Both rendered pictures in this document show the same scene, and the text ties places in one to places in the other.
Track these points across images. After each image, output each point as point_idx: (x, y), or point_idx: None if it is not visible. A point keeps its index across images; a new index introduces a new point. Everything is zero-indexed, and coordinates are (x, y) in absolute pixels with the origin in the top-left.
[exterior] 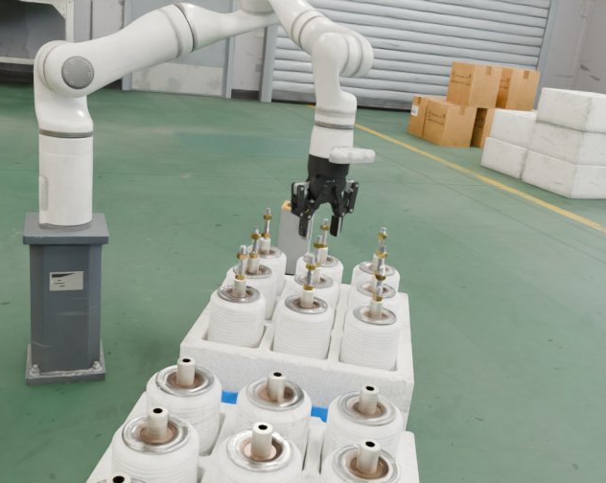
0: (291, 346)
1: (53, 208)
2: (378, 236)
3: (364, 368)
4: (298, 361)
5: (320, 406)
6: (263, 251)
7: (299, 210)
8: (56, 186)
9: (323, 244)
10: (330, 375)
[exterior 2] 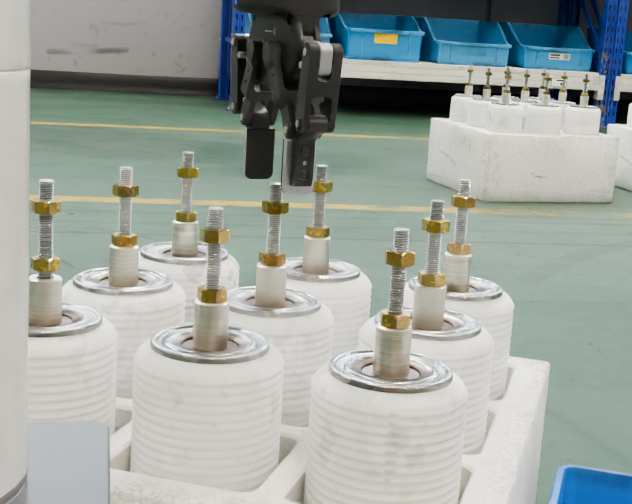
0: (480, 420)
1: (2, 405)
2: (189, 173)
3: (517, 385)
4: (519, 433)
5: (554, 493)
6: (59, 315)
7: (335, 113)
8: (12, 266)
9: (136, 235)
10: (533, 425)
